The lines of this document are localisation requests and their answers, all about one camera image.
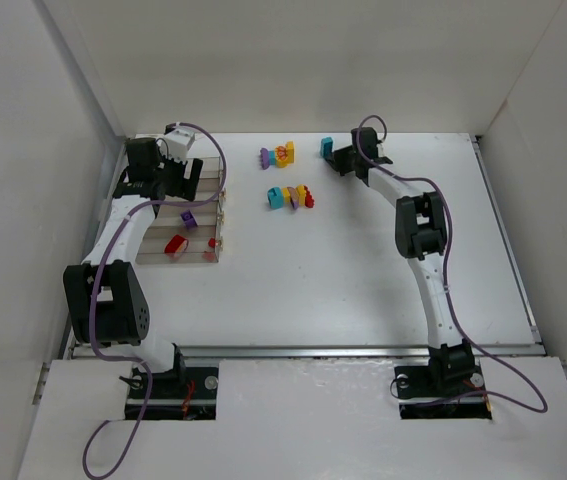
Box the yellow flower lego block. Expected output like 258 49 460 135
270 141 295 168

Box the clear compartment organizer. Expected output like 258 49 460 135
135 155 228 266

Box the red round lego block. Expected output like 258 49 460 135
164 234 189 259

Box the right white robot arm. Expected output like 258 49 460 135
320 127 477 402

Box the teal lego block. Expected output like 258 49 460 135
320 137 333 159
267 187 285 210

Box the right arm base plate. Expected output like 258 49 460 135
390 364 492 420

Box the purple square lego block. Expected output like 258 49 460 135
180 210 198 230

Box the aluminium rail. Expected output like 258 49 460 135
67 343 547 359

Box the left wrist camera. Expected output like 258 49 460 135
162 123 195 162

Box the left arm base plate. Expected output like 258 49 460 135
119 365 219 421

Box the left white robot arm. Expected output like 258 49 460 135
63 129 203 373

